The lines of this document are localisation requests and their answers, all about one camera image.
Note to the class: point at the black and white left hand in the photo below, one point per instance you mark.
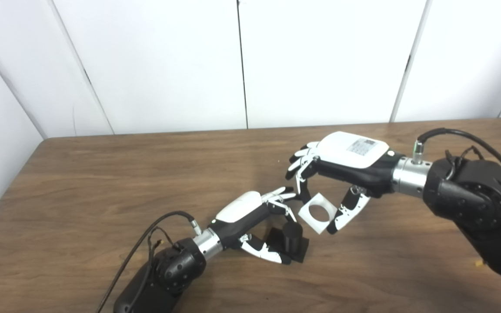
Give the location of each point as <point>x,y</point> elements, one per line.
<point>237,213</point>

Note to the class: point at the white square piece with hole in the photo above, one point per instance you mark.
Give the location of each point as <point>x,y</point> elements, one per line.
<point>315,224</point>

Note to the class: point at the black peg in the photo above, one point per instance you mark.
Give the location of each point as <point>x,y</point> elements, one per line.
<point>294,239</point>

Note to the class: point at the black and white right hand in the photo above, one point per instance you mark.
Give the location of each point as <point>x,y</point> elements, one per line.
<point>350,156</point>

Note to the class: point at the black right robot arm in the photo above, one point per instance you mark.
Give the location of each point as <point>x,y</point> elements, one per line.
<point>476,195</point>

